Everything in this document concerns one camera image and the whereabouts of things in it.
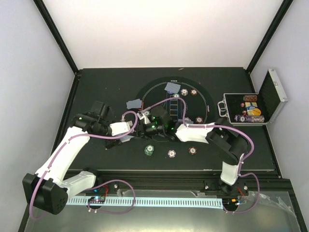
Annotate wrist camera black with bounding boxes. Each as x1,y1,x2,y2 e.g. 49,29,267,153
150,106,170,125
90,101,110,120

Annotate boxed card deck in case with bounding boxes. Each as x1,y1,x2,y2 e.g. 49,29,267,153
245,102,258,116

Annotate green chip stack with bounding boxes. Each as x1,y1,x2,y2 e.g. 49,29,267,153
144,145,154,156

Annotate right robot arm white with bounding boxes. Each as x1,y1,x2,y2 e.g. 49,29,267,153
137,119,254,195

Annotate purple chips row in case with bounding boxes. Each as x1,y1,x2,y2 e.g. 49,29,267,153
234,115,265,123

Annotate white slotted cable duct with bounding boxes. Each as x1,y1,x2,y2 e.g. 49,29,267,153
67,196,223,209

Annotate red chip stack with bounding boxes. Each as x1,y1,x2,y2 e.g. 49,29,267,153
189,147,197,155

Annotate red chips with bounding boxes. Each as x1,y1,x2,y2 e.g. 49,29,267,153
191,89,197,96
196,116,203,124

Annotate right controller circuit board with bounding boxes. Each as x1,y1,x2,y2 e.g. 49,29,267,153
222,198,247,206

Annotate controller circuit board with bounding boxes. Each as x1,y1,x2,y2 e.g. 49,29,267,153
222,198,247,206
88,196,105,204

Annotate round black poker mat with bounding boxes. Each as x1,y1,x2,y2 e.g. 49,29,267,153
133,76,215,145

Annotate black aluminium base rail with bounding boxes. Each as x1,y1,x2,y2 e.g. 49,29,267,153
95,171,294,193

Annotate red triangular all-in button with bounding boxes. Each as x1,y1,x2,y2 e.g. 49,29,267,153
138,102,144,111

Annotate blue-backed playing card deck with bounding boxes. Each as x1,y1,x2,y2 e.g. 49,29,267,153
120,135,134,143

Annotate left controller circuit board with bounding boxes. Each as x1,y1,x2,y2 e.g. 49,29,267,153
88,196,105,204

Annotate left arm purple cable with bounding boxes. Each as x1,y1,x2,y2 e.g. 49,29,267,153
28,110,139,220

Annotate brown chips row in case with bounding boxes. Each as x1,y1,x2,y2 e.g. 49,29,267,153
243,95,258,102

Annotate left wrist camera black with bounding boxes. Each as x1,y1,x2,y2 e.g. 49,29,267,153
90,101,110,120

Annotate dealt cards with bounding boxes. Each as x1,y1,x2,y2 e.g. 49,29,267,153
126,99,142,109
164,82,181,94

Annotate aluminium poker case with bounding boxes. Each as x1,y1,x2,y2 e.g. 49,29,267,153
217,69,288,126

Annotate yellow round button in case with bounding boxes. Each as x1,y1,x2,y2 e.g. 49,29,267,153
253,108,261,116

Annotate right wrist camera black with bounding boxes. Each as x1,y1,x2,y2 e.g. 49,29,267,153
150,106,170,125

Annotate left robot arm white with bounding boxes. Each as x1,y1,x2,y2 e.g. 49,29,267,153
22,113,138,219

